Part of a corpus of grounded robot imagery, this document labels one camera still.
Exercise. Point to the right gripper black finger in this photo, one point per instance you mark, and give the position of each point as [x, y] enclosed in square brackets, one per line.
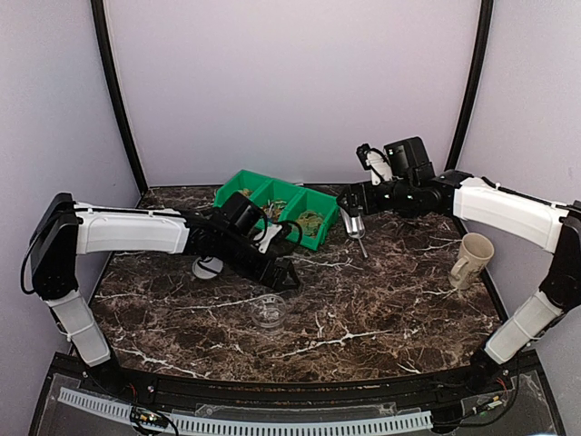
[353, 210]
[351, 195]

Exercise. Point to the white slotted cable duct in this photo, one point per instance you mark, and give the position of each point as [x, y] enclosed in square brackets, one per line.
[222, 420]

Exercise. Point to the yellow-green gummy candies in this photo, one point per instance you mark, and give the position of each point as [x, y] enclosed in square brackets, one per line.
[310, 222]

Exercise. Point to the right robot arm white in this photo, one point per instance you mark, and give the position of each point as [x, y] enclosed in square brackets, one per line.
[537, 239]

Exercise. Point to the silver metal scoop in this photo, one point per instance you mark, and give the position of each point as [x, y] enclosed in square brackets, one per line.
[355, 229]

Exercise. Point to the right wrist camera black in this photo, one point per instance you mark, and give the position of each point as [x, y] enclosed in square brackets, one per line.
[403, 160]

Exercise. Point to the beige ceramic mug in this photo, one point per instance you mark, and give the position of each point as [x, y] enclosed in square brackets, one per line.
[475, 252]

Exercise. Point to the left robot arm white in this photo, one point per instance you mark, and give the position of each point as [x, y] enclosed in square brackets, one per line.
[70, 229]

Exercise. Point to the white round lid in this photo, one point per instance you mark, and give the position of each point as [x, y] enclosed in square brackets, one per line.
[206, 268]

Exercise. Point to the lollipop candies pile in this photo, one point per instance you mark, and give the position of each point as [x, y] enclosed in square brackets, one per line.
[273, 209]

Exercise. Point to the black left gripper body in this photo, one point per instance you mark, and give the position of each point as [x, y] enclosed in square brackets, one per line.
[231, 253]

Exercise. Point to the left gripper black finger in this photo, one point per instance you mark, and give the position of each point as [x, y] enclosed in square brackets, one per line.
[273, 280]
[285, 276]

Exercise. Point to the red-orange gummy candies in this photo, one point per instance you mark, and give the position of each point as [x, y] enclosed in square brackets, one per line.
[246, 192]

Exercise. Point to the black front rail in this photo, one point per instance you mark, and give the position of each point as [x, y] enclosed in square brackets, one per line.
[439, 388]

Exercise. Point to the green three-compartment candy bin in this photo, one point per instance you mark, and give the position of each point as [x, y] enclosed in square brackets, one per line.
[298, 198]

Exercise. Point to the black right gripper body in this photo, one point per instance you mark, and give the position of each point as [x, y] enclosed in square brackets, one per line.
[401, 197]

